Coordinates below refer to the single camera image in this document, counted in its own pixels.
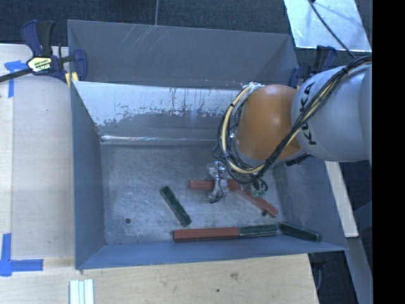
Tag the dark green flat block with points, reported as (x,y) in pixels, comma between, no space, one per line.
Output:
(175,206)
(259,230)
(300,232)

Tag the red-brown flat block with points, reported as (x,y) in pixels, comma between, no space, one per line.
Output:
(262,205)
(199,184)
(205,234)

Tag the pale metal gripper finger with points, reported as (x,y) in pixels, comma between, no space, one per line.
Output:
(214,195)
(223,190)

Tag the grey metal bin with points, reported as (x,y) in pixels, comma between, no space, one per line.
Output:
(142,182)

